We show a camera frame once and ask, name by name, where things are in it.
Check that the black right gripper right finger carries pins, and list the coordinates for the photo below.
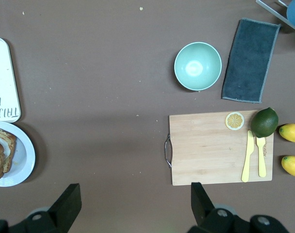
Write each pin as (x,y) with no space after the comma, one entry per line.
(203,206)

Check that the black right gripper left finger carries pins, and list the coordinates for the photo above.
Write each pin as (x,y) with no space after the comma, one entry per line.
(65,206)

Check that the white round plate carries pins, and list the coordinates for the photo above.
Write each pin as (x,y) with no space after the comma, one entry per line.
(23,155)

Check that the wooden cutting board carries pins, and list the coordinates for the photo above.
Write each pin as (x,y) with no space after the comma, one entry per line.
(205,150)

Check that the yellow plastic knife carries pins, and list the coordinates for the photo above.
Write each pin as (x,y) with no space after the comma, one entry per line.
(247,157)

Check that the yellow plastic fork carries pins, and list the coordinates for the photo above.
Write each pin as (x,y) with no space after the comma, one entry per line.
(261,160)

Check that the lemon slice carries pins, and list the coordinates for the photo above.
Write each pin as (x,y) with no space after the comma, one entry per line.
(234,121)

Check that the yellow lemon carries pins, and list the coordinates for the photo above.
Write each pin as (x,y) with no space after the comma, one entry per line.
(292,133)
(293,166)

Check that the green avocado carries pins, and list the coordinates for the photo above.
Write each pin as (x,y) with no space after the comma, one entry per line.
(264,122)

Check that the pale green bowl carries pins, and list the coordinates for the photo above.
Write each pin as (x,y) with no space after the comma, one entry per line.
(198,66)

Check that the cream tray with bear print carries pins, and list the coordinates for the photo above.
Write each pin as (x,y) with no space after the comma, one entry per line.
(4,80)

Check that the dark grey cloth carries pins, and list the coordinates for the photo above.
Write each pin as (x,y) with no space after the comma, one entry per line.
(250,60)

